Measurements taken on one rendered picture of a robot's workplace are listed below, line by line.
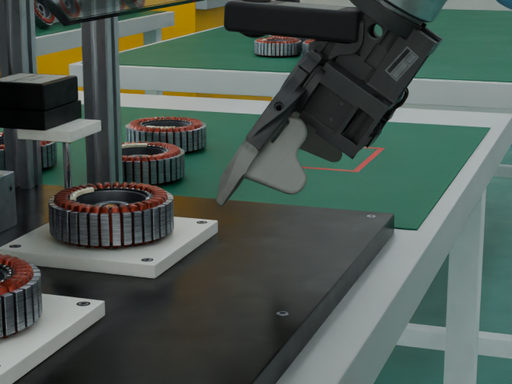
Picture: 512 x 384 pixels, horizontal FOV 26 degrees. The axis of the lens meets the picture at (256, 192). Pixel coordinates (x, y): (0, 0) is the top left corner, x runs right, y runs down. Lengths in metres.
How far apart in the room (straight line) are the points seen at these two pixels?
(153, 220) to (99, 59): 0.27
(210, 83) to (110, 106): 1.21
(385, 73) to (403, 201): 0.40
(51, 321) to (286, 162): 0.23
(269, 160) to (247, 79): 1.48
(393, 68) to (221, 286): 0.22
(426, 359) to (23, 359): 2.14
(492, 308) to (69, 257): 2.34
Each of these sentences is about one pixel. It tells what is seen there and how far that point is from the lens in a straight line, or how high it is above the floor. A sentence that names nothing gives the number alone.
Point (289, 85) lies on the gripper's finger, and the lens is 0.88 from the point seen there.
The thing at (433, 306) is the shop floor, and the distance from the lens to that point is 3.19.
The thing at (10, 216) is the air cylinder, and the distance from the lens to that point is 1.09.
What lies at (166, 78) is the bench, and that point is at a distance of 2.42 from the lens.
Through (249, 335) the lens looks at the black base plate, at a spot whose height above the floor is 0.77.
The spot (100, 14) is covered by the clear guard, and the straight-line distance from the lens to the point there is 0.62.
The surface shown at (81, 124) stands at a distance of 1.01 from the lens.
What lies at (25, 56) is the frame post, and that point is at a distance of 1.23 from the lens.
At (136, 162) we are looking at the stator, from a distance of 1.31.
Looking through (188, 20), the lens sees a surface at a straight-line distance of 4.45.
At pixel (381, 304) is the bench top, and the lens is 0.94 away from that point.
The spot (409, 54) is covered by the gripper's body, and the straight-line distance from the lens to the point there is 0.88.
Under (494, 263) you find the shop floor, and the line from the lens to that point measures 3.62.
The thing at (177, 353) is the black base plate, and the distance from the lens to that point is 0.77.
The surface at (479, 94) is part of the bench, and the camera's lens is 2.25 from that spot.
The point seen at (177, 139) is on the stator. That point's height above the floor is 0.77.
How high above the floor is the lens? 1.06
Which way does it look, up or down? 14 degrees down
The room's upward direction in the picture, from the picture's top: straight up
